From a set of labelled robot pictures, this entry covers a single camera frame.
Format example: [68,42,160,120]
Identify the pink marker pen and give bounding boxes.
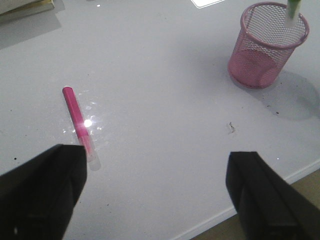
[62,86,101,171]

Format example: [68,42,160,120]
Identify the green marker pen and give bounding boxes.
[284,0,301,28]

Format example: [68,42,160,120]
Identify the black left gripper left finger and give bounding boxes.
[0,144,87,240]

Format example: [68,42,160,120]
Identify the pink mesh pen holder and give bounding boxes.
[227,1,310,89]

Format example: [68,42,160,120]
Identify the bottom book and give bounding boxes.
[0,0,55,17]

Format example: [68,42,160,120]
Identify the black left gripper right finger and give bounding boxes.
[225,151,320,240]

